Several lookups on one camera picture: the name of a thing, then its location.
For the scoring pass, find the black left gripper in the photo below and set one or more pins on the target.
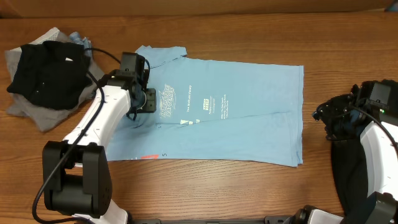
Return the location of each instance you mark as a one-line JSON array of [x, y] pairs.
[[151, 103]]

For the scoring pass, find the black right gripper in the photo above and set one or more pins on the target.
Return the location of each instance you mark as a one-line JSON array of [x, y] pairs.
[[324, 113]]

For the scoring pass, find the light blue printed t-shirt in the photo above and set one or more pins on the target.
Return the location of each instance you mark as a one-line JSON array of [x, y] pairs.
[[208, 109]]

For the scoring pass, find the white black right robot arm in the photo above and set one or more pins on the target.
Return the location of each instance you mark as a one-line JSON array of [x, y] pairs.
[[377, 208]]

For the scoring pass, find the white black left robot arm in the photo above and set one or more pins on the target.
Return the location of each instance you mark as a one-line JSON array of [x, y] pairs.
[[77, 180]]

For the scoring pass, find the black garment pile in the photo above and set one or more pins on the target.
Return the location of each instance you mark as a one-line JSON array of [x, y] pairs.
[[367, 163]]

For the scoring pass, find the black folded polo shirt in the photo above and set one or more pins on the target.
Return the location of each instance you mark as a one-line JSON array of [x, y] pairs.
[[51, 74]]

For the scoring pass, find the blue folded garment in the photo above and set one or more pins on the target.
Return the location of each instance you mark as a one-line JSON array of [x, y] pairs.
[[85, 42]]

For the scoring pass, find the grey folded garment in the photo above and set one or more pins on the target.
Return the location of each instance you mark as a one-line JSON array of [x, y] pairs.
[[46, 118]]

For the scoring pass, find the white mesh folded garment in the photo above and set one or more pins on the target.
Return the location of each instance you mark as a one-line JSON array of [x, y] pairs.
[[51, 34]]

